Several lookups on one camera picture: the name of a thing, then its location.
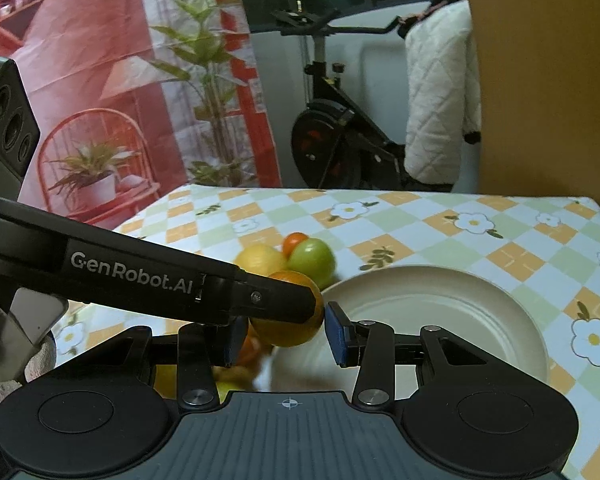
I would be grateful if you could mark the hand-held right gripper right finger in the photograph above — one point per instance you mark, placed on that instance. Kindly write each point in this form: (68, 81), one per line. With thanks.
(337, 335)

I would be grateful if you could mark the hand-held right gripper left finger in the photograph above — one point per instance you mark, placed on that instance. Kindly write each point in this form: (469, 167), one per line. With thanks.
(237, 342)

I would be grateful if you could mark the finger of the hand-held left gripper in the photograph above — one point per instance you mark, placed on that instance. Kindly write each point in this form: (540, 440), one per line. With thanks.
(280, 300)

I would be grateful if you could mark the round orange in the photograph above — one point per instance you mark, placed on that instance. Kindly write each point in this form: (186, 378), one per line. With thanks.
(250, 350)

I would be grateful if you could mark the dull yellowish orange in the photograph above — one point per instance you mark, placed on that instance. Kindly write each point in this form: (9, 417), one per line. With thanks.
(285, 334)

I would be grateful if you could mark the large lemon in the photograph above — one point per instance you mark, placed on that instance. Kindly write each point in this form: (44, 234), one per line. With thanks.
(260, 260)

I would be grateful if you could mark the small lemon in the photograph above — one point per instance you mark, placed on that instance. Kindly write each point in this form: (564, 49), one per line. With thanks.
(166, 380)

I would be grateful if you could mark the beige plate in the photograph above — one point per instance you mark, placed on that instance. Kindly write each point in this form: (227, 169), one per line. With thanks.
(455, 320)

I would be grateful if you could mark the small round tangerine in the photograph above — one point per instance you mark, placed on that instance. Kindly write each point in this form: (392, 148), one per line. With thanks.
(294, 241)

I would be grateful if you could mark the checkered floral tablecloth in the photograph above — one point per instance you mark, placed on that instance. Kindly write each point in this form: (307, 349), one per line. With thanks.
(430, 240)

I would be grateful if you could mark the black exercise bike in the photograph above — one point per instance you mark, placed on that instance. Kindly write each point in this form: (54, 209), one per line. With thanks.
(325, 140)

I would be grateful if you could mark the red printed backdrop cloth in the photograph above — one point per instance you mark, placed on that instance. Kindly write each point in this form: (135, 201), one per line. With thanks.
(105, 60)

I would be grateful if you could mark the white quilted jacket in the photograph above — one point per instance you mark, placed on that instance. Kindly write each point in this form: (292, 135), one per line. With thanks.
(435, 95)

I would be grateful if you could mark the brown wooden board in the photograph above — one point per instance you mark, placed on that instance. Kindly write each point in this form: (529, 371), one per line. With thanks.
(545, 85)

